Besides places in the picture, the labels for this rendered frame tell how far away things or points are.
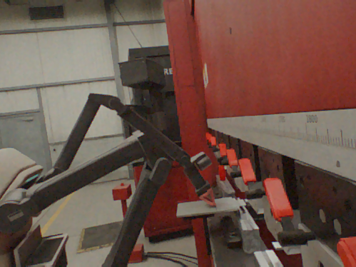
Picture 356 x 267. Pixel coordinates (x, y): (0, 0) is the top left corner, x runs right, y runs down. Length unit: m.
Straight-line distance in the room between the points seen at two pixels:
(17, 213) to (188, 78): 1.65
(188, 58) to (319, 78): 1.90
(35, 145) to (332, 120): 8.19
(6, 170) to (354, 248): 0.86
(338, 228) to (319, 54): 0.17
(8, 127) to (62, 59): 2.27
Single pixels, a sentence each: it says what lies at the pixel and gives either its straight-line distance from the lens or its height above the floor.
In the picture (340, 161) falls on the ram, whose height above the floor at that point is 1.34.
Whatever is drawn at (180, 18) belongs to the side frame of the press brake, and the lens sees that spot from 2.26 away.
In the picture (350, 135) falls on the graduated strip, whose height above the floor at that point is 1.37.
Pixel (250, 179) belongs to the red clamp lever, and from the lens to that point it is 0.57.
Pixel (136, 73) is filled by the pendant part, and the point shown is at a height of 1.83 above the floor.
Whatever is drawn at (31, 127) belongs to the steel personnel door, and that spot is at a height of 1.77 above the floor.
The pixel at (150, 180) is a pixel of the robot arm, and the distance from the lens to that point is 0.78.
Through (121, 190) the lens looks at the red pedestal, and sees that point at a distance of 3.00.
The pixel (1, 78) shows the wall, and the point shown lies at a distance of 8.75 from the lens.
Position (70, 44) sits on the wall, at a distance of 8.49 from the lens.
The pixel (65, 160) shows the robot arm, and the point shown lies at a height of 1.31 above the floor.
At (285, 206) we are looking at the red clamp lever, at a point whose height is 1.27.
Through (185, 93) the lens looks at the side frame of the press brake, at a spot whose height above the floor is 1.60.
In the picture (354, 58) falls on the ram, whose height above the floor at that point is 1.43.
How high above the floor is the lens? 1.40
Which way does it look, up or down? 3 degrees down
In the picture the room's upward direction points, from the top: 8 degrees counter-clockwise
